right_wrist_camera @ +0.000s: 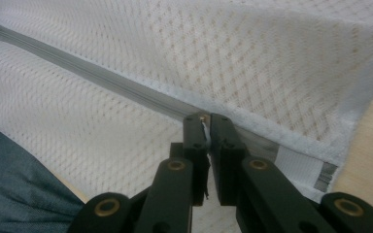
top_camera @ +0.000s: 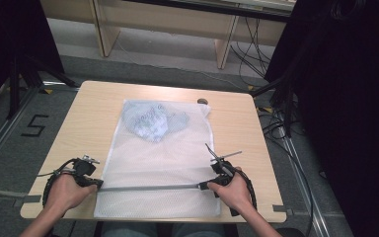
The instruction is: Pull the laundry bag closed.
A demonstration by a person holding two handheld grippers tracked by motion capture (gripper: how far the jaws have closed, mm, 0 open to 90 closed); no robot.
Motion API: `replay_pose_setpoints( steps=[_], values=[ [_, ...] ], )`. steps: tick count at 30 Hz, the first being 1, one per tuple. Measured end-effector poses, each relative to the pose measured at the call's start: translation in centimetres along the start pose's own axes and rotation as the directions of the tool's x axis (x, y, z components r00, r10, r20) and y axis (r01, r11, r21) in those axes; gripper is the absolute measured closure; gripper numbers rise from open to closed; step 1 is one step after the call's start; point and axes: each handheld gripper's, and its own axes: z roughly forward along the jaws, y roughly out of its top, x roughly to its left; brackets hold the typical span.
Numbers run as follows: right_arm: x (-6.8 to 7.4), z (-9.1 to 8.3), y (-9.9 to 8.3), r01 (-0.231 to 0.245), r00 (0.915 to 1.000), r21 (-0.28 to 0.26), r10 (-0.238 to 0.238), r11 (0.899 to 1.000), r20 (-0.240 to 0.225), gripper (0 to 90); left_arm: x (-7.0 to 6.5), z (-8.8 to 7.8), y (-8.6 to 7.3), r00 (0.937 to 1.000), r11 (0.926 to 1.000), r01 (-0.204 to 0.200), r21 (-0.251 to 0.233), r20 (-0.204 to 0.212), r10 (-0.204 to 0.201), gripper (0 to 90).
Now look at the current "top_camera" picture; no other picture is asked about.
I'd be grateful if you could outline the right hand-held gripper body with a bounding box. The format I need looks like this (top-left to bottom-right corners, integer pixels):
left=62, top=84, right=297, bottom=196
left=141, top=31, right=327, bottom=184
left=204, top=142, right=244, bottom=186

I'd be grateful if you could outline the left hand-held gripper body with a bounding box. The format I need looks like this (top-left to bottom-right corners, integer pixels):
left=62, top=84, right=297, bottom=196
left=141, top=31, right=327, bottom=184
left=73, top=154, right=101, bottom=182

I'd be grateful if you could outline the white mesh laundry bag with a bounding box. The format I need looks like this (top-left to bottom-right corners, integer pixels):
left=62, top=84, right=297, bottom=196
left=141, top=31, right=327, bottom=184
left=93, top=99, right=222, bottom=219

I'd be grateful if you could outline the person's right hand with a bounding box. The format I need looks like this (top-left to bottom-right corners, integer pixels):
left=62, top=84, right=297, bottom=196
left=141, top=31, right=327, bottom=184
left=206, top=166, right=255, bottom=216

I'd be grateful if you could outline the person's left hand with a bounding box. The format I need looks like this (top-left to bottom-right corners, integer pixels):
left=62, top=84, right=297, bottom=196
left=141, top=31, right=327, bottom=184
left=43, top=172, right=99, bottom=215

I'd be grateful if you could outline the grey tape strip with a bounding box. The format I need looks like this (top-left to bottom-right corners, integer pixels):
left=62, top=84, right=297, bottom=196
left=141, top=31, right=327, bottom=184
left=12, top=194, right=42, bottom=208
left=271, top=203, right=294, bottom=217

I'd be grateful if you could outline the pale printed garment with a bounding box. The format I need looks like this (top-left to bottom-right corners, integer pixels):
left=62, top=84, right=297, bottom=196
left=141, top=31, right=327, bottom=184
left=121, top=101, right=190, bottom=143

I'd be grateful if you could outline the black tripod stand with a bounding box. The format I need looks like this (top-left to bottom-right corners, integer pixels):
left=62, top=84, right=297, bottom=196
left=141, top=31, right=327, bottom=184
left=251, top=70, right=299, bottom=138
left=6, top=53, right=81, bottom=120

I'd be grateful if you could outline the black curtain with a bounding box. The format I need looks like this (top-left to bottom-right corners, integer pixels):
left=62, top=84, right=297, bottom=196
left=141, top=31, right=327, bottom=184
left=0, top=0, right=65, bottom=112
left=264, top=0, right=379, bottom=237

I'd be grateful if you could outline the light wooden desk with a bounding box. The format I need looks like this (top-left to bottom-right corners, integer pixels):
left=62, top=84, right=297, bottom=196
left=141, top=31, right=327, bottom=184
left=39, top=0, right=298, bottom=70

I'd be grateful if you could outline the black braided right gripper cable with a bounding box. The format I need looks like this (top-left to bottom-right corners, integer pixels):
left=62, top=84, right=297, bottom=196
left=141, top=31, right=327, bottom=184
left=228, top=167, right=259, bottom=217

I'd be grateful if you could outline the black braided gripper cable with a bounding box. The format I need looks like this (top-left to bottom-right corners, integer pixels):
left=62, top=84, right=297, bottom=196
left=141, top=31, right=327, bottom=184
left=37, top=157, right=80, bottom=209
left=228, top=167, right=259, bottom=217

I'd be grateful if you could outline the black braided left gripper cable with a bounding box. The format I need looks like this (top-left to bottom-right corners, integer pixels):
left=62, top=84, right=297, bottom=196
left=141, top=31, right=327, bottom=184
left=37, top=157, right=80, bottom=209

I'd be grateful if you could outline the bundle of black floor cables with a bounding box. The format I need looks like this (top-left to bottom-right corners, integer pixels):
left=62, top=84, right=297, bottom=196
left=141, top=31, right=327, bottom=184
left=229, top=16, right=315, bottom=237

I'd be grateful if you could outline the metal floor rail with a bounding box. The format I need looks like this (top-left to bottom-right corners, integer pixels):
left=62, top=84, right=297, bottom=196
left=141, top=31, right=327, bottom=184
left=277, top=126, right=331, bottom=237
left=0, top=86, right=38, bottom=174

